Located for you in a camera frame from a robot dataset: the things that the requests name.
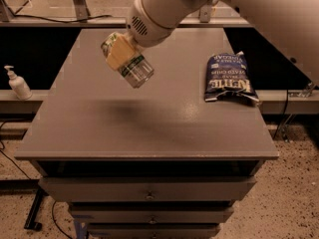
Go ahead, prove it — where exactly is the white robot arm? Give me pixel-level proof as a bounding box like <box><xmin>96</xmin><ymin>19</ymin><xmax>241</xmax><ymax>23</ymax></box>
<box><xmin>105</xmin><ymin>0</ymin><xmax>319</xmax><ymax>85</ymax></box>

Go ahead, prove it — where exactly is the black cable on floor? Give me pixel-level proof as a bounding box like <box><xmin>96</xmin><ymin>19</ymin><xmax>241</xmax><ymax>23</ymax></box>
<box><xmin>0</xmin><ymin>118</ymin><xmax>76</xmax><ymax>239</ymax></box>

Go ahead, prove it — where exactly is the grey drawer cabinet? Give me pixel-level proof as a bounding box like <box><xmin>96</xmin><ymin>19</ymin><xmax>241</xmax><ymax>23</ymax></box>
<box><xmin>13</xmin><ymin>27</ymin><xmax>280</xmax><ymax>239</ymax></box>

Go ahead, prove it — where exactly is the top grey drawer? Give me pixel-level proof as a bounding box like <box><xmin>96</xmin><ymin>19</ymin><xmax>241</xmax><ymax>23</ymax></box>
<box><xmin>39</xmin><ymin>176</ymin><xmax>256</xmax><ymax>202</ymax></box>

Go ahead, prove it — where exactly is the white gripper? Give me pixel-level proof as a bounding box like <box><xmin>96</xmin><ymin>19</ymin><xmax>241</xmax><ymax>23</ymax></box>
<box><xmin>106</xmin><ymin>0</ymin><xmax>182</xmax><ymax>71</ymax></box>

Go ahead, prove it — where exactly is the bottom grey drawer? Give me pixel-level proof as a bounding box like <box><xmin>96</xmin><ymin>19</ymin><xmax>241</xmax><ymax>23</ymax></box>
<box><xmin>88</xmin><ymin>224</ymin><xmax>220</xmax><ymax>239</ymax></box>

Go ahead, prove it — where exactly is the blue kettle chips bag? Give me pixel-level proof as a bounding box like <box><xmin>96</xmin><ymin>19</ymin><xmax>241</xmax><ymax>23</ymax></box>
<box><xmin>204</xmin><ymin>51</ymin><xmax>259</xmax><ymax>102</ymax></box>

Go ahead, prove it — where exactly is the middle grey drawer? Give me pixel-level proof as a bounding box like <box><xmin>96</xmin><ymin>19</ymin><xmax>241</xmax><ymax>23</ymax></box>
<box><xmin>69</xmin><ymin>206</ymin><xmax>233</xmax><ymax>224</ymax></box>

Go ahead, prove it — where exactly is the black floor bracket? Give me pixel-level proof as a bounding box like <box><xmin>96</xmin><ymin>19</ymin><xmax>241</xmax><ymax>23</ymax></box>
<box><xmin>24</xmin><ymin>188</ymin><xmax>45</xmax><ymax>231</ymax></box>

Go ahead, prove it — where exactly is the grey drawer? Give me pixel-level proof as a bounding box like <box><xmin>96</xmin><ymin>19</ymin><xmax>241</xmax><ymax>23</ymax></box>
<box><xmin>39</xmin><ymin>176</ymin><xmax>256</xmax><ymax>202</ymax></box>
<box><xmin>88</xmin><ymin>224</ymin><xmax>220</xmax><ymax>239</ymax></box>
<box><xmin>69</xmin><ymin>206</ymin><xmax>233</xmax><ymax>224</ymax></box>

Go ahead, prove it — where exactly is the white pump bottle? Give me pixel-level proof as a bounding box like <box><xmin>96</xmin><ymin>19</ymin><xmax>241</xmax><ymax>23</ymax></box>
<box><xmin>4</xmin><ymin>65</ymin><xmax>32</xmax><ymax>100</ymax></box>

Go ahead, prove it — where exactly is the black cable on rail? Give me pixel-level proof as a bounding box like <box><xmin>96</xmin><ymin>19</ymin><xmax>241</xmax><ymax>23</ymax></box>
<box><xmin>13</xmin><ymin>13</ymin><xmax>114</xmax><ymax>24</ymax></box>

